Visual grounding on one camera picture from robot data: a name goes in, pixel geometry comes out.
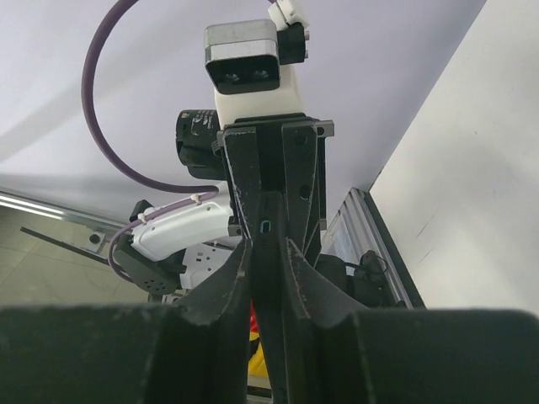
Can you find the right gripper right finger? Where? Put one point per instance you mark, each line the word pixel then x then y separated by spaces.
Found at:
pixel 338 351

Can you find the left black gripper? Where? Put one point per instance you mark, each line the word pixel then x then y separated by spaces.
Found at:
pixel 283 154

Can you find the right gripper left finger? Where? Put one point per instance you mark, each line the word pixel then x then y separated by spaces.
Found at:
pixel 193 351

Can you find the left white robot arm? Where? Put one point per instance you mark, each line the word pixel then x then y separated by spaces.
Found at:
pixel 173 247

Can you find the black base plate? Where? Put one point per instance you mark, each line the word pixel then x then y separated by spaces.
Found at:
pixel 374 271

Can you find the left aluminium frame post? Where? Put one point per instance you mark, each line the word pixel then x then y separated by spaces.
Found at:
pixel 32 205

